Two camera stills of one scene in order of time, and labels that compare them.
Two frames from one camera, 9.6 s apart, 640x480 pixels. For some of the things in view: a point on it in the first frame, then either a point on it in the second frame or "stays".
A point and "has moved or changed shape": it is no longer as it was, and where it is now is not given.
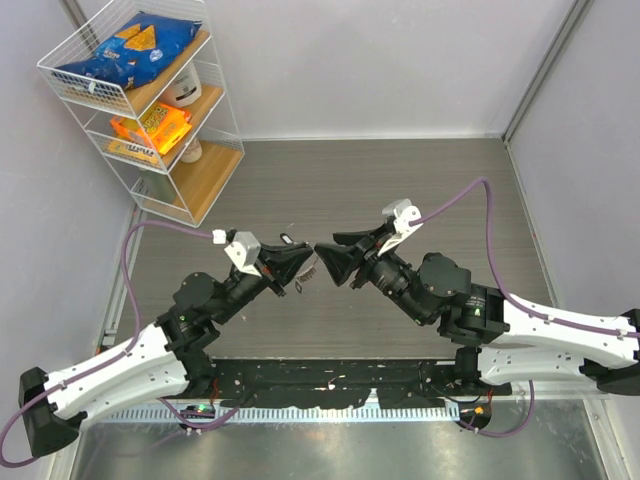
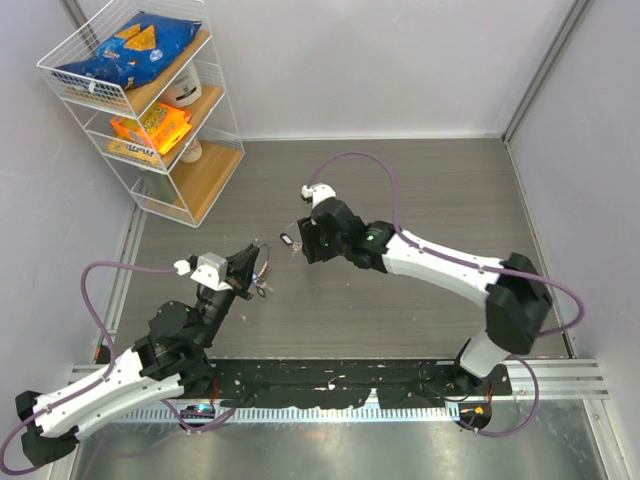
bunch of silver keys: x=305 y=275 has moved or changed shape
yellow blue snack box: x=133 y=151 stays
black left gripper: x=279 y=264 → x=241 y=279
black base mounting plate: x=324 y=383 stays
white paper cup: x=193 y=153 stays
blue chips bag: x=133 y=51 stays
